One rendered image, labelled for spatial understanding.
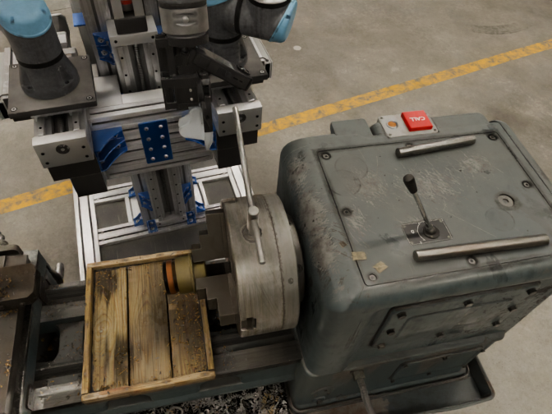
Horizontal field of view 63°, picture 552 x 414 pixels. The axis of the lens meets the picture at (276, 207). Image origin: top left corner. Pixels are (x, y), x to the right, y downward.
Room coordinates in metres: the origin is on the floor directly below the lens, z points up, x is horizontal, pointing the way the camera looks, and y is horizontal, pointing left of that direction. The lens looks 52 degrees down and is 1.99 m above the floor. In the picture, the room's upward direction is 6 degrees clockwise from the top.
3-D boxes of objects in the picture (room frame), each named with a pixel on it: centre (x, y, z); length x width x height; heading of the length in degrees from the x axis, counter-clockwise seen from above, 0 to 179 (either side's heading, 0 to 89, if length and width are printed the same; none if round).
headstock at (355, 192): (0.67, -0.34, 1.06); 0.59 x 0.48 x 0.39; 107
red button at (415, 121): (0.88, -0.32, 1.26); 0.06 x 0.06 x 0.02; 17
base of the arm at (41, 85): (1.00, 0.66, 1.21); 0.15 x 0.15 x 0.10
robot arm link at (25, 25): (1.01, 0.67, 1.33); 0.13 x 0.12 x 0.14; 44
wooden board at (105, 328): (0.46, 0.30, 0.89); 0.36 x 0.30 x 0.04; 17
